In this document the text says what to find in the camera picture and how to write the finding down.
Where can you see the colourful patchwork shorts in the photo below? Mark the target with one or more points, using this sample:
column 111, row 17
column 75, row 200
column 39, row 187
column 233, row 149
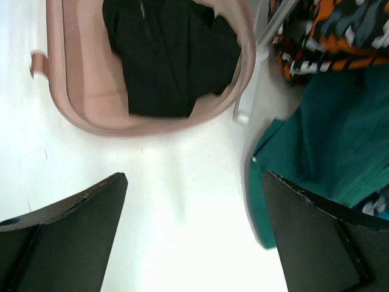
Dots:
column 376, row 204

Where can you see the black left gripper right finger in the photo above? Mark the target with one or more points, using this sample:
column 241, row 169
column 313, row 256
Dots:
column 322, row 245

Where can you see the pink plastic basket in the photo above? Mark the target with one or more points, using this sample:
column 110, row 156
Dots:
column 86, row 81

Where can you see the white metal clothes rack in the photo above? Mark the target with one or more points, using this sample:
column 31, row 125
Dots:
column 264, row 28

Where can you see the orange black camouflage shorts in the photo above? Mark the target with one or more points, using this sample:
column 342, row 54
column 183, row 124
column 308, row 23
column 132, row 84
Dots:
column 327, row 35

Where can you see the dark green shorts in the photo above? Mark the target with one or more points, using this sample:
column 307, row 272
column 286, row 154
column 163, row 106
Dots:
column 335, row 144

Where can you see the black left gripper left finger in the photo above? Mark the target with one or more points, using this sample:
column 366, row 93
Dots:
column 66, row 245

